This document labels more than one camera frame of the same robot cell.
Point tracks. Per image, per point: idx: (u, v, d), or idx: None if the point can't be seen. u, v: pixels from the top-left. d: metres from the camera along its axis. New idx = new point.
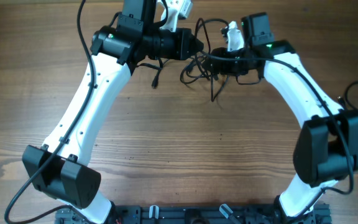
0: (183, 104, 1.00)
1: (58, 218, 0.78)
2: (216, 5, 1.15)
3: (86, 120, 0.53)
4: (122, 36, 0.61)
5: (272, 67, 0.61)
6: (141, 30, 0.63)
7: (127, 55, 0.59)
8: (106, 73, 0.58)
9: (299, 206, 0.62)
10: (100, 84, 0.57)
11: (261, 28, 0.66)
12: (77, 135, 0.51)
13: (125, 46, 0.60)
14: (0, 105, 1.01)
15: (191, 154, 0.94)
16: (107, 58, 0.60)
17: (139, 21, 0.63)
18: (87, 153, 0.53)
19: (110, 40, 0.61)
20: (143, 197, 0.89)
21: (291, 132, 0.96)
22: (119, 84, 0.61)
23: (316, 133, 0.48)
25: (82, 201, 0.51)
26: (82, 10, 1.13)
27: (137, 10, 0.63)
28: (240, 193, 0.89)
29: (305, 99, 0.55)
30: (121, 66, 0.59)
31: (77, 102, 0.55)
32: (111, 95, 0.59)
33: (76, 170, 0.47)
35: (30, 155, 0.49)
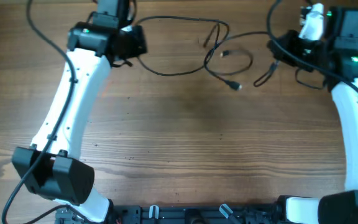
0: (183, 104, 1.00)
1: (58, 218, 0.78)
2: (215, 4, 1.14)
3: (71, 114, 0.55)
4: (98, 30, 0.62)
5: (346, 92, 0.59)
6: (117, 25, 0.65)
7: (104, 46, 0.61)
8: (86, 67, 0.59)
9: (299, 219, 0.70)
10: (81, 78, 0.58)
11: (350, 30, 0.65)
12: (64, 130, 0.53)
13: (101, 38, 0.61)
14: (0, 105, 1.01)
15: (191, 154, 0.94)
16: (84, 53, 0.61)
17: (114, 17, 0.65)
18: (78, 147, 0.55)
19: (86, 35, 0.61)
20: (143, 197, 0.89)
21: (291, 133, 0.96)
22: (100, 77, 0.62)
23: None
25: (79, 195, 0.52)
26: (82, 10, 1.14)
27: (110, 8, 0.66)
28: (240, 193, 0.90)
29: None
30: (100, 58, 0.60)
31: (60, 98, 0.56)
32: (94, 88, 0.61)
33: (68, 163, 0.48)
35: (21, 157, 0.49)
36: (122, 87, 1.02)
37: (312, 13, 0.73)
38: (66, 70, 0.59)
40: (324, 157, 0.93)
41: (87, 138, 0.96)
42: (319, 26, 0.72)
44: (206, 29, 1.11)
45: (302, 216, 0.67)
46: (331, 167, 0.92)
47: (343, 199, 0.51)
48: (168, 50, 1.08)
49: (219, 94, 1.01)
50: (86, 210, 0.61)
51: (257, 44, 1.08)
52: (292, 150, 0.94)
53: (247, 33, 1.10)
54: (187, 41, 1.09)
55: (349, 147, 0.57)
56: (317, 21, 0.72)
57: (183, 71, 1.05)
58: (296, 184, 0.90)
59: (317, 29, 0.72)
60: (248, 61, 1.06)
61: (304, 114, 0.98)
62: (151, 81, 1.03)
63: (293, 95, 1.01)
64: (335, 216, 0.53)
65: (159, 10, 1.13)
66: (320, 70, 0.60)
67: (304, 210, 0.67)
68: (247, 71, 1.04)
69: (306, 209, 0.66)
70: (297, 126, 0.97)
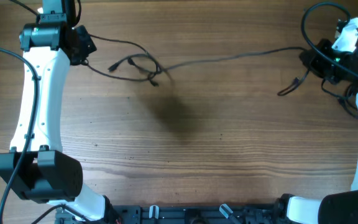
0: (183, 104, 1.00)
1: (58, 218, 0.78)
2: (215, 5, 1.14)
3: (42, 110, 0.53)
4: (48, 25, 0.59)
5: None
6: (65, 19, 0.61)
7: (58, 40, 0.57)
8: (44, 62, 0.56)
9: (298, 219, 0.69)
10: (42, 74, 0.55)
11: None
12: (40, 127, 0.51)
13: (53, 32, 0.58)
14: (0, 105, 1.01)
15: (191, 154, 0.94)
16: (40, 51, 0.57)
17: (61, 14, 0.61)
18: (58, 140, 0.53)
19: (37, 33, 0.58)
20: (143, 197, 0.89)
21: (291, 133, 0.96)
22: (62, 70, 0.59)
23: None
25: (70, 187, 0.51)
26: (82, 10, 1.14)
27: (55, 4, 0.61)
28: (240, 193, 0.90)
29: None
30: (57, 52, 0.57)
31: (27, 99, 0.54)
32: (58, 83, 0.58)
33: (51, 156, 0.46)
35: (3, 162, 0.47)
36: (122, 87, 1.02)
37: (349, 27, 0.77)
38: (27, 70, 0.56)
40: (324, 157, 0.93)
41: (87, 138, 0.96)
42: (350, 42, 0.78)
44: (206, 29, 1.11)
45: (304, 216, 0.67)
46: (331, 167, 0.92)
47: (348, 196, 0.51)
48: (168, 50, 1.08)
49: (219, 94, 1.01)
50: (84, 206, 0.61)
51: (257, 44, 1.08)
52: (292, 150, 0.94)
53: (247, 33, 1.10)
54: (187, 41, 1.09)
55: None
56: (350, 37, 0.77)
57: (183, 71, 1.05)
58: (296, 184, 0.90)
59: (348, 43, 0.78)
60: (248, 61, 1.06)
61: (304, 114, 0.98)
62: (151, 81, 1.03)
63: (293, 95, 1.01)
64: (337, 214, 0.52)
65: (158, 10, 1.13)
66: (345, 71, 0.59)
67: (306, 210, 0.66)
68: (247, 71, 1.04)
69: (309, 208, 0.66)
70: (297, 126, 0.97)
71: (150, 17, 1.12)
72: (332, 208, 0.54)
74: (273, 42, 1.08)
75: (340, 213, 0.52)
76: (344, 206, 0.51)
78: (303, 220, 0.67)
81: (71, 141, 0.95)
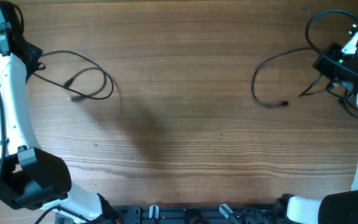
0: (182, 104, 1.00)
1: (58, 218, 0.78)
2: (215, 4, 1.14)
3: (9, 116, 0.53)
4: None
5: None
6: (10, 26, 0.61)
7: (7, 45, 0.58)
8: (0, 70, 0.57)
9: (298, 218, 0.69)
10: (1, 81, 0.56)
11: None
12: (12, 130, 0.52)
13: (0, 38, 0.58)
14: None
15: (191, 154, 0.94)
16: None
17: (5, 23, 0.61)
18: (35, 140, 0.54)
19: None
20: (143, 197, 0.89)
21: (291, 133, 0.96)
22: (21, 74, 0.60)
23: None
25: (59, 183, 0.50)
26: (82, 10, 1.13)
27: None
28: (240, 193, 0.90)
29: None
30: (10, 57, 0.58)
31: None
32: (20, 85, 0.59)
33: (31, 153, 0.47)
35: None
36: (121, 87, 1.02)
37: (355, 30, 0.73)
38: None
40: (324, 157, 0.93)
41: (87, 138, 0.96)
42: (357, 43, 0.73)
44: (206, 30, 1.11)
45: (303, 215, 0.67)
46: (332, 167, 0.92)
47: (348, 196, 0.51)
48: (168, 50, 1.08)
49: (218, 95, 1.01)
50: (80, 205, 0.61)
51: (256, 44, 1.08)
52: (292, 150, 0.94)
53: (247, 33, 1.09)
54: (187, 42, 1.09)
55: None
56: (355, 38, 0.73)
57: (182, 71, 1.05)
58: (296, 185, 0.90)
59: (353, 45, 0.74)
60: (248, 61, 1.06)
61: (304, 114, 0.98)
62: (151, 81, 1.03)
63: (293, 95, 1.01)
64: (337, 215, 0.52)
65: (158, 10, 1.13)
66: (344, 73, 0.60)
67: (306, 208, 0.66)
68: (246, 71, 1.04)
69: (309, 207, 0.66)
70: (297, 126, 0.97)
71: (150, 17, 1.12)
72: (332, 209, 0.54)
74: (273, 42, 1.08)
75: (339, 214, 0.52)
76: (344, 207, 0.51)
78: (302, 219, 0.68)
81: (71, 141, 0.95)
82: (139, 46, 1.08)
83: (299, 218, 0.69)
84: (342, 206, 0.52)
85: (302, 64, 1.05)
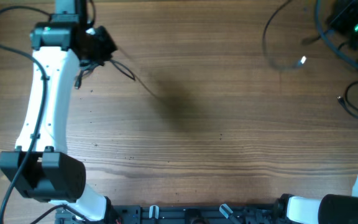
0: (183, 104, 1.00)
1: (58, 218, 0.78)
2: (215, 4, 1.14)
3: (49, 112, 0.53)
4: (59, 25, 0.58)
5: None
6: (77, 20, 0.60)
7: (68, 41, 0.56)
8: (54, 62, 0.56)
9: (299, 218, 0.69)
10: (51, 74, 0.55)
11: None
12: (46, 127, 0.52)
13: (64, 33, 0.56)
14: (0, 105, 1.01)
15: (190, 154, 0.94)
16: (50, 51, 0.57)
17: (73, 15, 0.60)
18: (63, 142, 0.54)
19: (48, 33, 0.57)
20: (143, 197, 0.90)
21: (290, 133, 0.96)
22: (71, 71, 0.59)
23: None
25: (73, 190, 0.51)
26: None
27: (68, 5, 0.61)
28: (240, 193, 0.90)
29: None
30: (66, 53, 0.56)
31: (34, 98, 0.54)
32: (68, 81, 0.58)
33: (56, 158, 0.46)
35: (6, 161, 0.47)
36: (121, 87, 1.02)
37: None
38: (36, 69, 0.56)
40: (324, 157, 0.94)
41: (87, 138, 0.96)
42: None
44: (206, 30, 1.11)
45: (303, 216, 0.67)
46: (331, 167, 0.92)
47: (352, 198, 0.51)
48: (168, 50, 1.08)
49: (218, 95, 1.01)
50: (85, 208, 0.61)
51: (256, 43, 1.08)
52: (291, 150, 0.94)
53: (247, 33, 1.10)
54: (187, 42, 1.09)
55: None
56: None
57: (183, 71, 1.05)
58: (296, 184, 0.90)
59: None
60: (248, 61, 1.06)
61: (304, 114, 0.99)
62: (151, 81, 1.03)
63: (293, 95, 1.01)
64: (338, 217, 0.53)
65: (158, 10, 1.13)
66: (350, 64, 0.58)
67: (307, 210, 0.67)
68: (247, 71, 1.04)
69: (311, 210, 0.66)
70: (297, 126, 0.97)
71: (150, 17, 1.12)
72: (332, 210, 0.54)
74: (273, 42, 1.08)
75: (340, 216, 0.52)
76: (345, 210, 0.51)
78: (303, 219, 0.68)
81: (72, 141, 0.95)
82: (139, 46, 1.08)
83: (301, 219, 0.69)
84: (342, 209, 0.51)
85: (302, 65, 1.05)
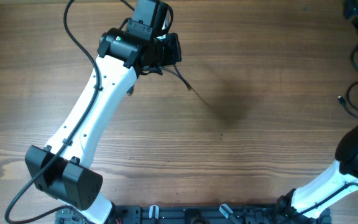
0: (183, 104, 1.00)
1: (58, 218, 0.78)
2: (215, 5, 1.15)
3: (90, 122, 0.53)
4: (131, 39, 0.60)
5: None
6: (150, 33, 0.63)
7: (133, 58, 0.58)
8: (112, 76, 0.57)
9: (309, 202, 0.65)
10: (105, 87, 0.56)
11: None
12: (81, 137, 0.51)
13: (132, 50, 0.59)
14: (0, 105, 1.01)
15: (191, 154, 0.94)
16: (112, 62, 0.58)
17: (148, 27, 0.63)
18: (92, 155, 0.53)
19: (118, 43, 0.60)
20: (143, 197, 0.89)
21: (290, 133, 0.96)
22: (123, 89, 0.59)
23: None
25: (84, 203, 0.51)
26: (82, 10, 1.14)
27: (146, 16, 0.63)
28: (240, 193, 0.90)
29: None
30: (127, 70, 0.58)
31: (81, 104, 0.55)
32: (119, 96, 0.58)
33: (78, 172, 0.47)
35: (34, 157, 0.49)
36: None
37: None
38: (93, 75, 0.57)
40: (325, 157, 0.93)
41: None
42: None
44: (206, 29, 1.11)
45: (314, 195, 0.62)
46: None
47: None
48: None
49: (218, 95, 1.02)
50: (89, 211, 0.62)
51: (256, 43, 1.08)
52: (291, 150, 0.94)
53: (247, 33, 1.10)
54: (186, 41, 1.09)
55: None
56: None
57: (182, 70, 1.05)
58: (296, 184, 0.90)
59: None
60: (248, 61, 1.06)
61: (304, 114, 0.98)
62: (151, 81, 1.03)
63: (293, 95, 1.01)
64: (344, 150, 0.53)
65: None
66: None
67: (317, 185, 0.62)
68: (247, 71, 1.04)
69: (321, 180, 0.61)
70: (297, 126, 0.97)
71: None
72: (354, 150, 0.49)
74: (273, 42, 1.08)
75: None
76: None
78: (316, 200, 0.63)
81: None
82: None
83: (312, 201, 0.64)
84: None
85: (302, 65, 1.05)
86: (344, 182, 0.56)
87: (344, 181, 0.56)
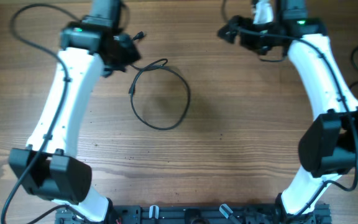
0: (182, 104, 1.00)
1: (58, 218, 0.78)
2: (215, 4, 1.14)
3: (65, 113, 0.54)
4: (89, 28, 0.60)
5: (299, 50, 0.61)
6: (109, 24, 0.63)
7: (97, 45, 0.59)
8: (79, 65, 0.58)
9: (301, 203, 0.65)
10: (74, 77, 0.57)
11: (294, 4, 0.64)
12: (59, 130, 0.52)
13: (94, 37, 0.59)
14: (0, 105, 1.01)
15: (191, 154, 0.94)
16: (76, 53, 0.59)
17: (106, 20, 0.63)
18: (74, 145, 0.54)
19: (79, 34, 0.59)
20: (143, 197, 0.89)
21: (290, 133, 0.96)
22: (92, 77, 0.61)
23: (329, 126, 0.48)
25: (77, 193, 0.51)
26: (82, 10, 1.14)
27: (103, 10, 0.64)
28: (240, 193, 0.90)
29: (326, 91, 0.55)
30: (94, 56, 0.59)
31: (53, 99, 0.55)
32: (88, 84, 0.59)
33: (64, 162, 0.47)
35: (17, 157, 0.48)
36: (121, 88, 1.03)
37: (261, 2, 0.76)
38: (59, 68, 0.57)
40: None
41: (87, 138, 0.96)
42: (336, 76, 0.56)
44: (206, 29, 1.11)
45: (302, 196, 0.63)
46: None
47: (309, 130, 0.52)
48: (168, 50, 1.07)
49: (217, 94, 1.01)
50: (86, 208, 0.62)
51: None
52: (292, 150, 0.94)
53: None
54: (186, 41, 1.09)
55: (315, 98, 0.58)
56: (310, 55, 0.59)
57: (182, 70, 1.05)
58: None
59: (311, 42, 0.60)
60: (248, 61, 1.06)
61: (304, 114, 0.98)
62: (151, 81, 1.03)
63: (293, 95, 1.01)
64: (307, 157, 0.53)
65: (158, 10, 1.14)
66: (276, 35, 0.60)
67: (299, 188, 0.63)
68: (247, 71, 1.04)
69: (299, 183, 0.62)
70: (297, 126, 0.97)
71: (151, 17, 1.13)
72: (317, 157, 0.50)
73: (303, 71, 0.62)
74: None
75: (327, 150, 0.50)
76: (330, 137, 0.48)
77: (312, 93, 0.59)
78: (306, 200, 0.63)
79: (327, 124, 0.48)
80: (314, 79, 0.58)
81: None
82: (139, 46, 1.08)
83: (304, 201, 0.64)
84: (326, 141, 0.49)
85: None
86: (322, 181, 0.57)
87: (321, 180, 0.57)
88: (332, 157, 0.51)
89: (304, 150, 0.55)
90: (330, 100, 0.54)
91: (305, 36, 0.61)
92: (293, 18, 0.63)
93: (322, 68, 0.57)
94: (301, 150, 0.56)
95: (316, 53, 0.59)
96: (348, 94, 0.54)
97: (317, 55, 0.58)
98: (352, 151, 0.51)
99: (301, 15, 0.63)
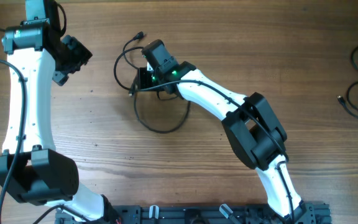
0: (183, 104, 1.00)
1: (58, 218, 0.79)
2: (215, 4, 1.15)
3: (32, 111, 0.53)
4: (29, 27, 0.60)
5: (184, 89, 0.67)
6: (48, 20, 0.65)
7: (41, 40, 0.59)
8: (30, 65, 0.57)
9: (283, 200, 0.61)
10: (28, 76, 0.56)
11: (163, 56, 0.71)
12: (30, 127, 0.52)
13: (36, 33, 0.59)
14: (0, 105, 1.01)
15: (191, 154, 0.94)
16: (24, 53, 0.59)
17: (43, 18, 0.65)
18: (51, 140, 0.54)
19: (20, 35, 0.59)
20: (143, 197, 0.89)
21: (291, 133, 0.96)
22: (47, 74, 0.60)
23: (232, 125, 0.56)
25: (66, 186, 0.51)
26: (82, 10, 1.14)
27: (38, 10, 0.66)
28: (240, 193, 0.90)
29: (217, 102, 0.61)
30: (41, 53, 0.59)
31: (15, 102, 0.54)
32: (46, 79, 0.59)
33: (45, 154, 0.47)
35: None
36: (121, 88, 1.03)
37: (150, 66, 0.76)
38: (13, 73, 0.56)
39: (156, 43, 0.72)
40: (324, 157, 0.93)
41: (87, 138, 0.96)
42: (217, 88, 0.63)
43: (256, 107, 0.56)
44: (206, 28, 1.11)
45: (278, 191, 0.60)
46: (332, 167, 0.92)
47: (230, 137, 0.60)
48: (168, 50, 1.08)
49: None
50: (83, 206, 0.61)
51: (256, 43, 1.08)
52: (292, 150, 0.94)
53: (247, 33, 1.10)
54: (186, 41, 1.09)
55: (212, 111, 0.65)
56: (193, 89, 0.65)
57: None
58: (296, 184, 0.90)
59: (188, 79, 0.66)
60: (247, 61, 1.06)
61: (304, 114, 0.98)
62: None
63: (293, 95, 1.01)
64: (246, 158, 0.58)
65: (158, 10, 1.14)
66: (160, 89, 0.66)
67: (269, 184, 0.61)
68: (247, 71, 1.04)
69: (268, 185, 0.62)
70: (298, 126, 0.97)
71: (151, 17, 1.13)
72: (247, 153, 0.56)
73: (195, 98, 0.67)
74: (273, 42, 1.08)
75: (247, 142, 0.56)
76: (240, 132, 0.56)
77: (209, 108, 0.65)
78: (285, 193, 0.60)
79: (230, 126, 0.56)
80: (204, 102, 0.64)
81: (71, 141, 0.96)
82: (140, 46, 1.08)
83: (284, 196, 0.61)
84: (239, 137, 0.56)
85: (302, 65, 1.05)
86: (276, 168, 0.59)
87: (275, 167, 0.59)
88: (257, 146, 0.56)
89: (242, 156, 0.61)
90: (222, 106, 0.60)
91: (183, 77, 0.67)
92: (169, 71, 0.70)
93: (206, 91, 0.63)
94: (241, 157, 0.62)
95: (195, 84, 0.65)
96: (231, 94, 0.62)
97: (197, 83, 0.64)
98: (268, 132, 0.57)
99: (173, 63, 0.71)
